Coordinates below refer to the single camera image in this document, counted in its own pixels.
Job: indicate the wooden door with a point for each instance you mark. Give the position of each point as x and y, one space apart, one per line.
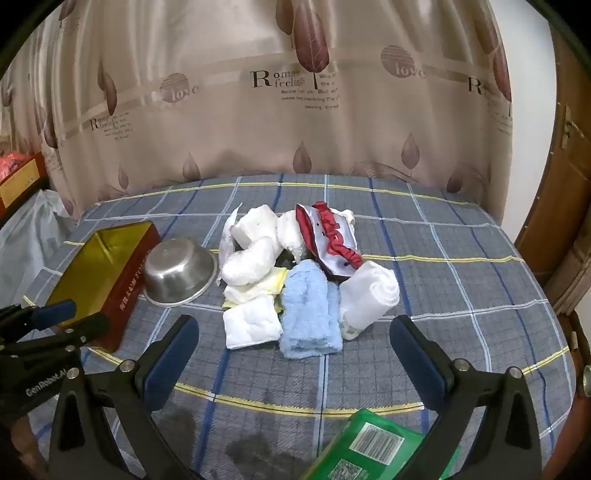
563 161

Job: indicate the white plastic wrapper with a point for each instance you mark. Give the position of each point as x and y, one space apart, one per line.
229 235

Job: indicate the beige leaf print curtain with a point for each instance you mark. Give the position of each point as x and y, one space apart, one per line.
231 138

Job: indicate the stainless steel bowl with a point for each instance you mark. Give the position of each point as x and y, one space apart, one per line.
180 272

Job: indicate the orange cardboard box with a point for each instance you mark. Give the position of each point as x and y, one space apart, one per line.
18 180

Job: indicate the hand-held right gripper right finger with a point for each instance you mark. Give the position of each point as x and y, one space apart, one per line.
421 364

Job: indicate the white fluffy cloth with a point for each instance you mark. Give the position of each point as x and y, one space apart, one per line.
291 230

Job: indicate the light blue towel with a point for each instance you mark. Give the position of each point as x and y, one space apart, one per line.
309 309

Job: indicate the white pad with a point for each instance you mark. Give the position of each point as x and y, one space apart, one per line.
244 267

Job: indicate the white towel with yellow edge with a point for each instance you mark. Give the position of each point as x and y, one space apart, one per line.
265 285

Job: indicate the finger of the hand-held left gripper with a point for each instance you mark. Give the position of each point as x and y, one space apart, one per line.
87 328
51 312

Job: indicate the round metal knob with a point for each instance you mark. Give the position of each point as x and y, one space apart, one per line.
587 381

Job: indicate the clear plastic bag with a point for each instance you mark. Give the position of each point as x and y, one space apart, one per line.
32 240

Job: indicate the red tin box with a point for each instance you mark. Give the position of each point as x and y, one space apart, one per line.
124 288

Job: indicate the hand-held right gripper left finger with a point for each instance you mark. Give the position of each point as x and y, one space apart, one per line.
170 362

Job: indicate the dark wooden panel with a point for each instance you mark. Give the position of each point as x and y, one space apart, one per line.
575 332

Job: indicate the red and white satin cloth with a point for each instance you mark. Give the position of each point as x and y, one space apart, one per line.
332 240

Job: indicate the green packet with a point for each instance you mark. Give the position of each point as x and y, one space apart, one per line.
369 445

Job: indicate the grey plaid bed sheet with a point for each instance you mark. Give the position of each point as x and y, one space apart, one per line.
438 277

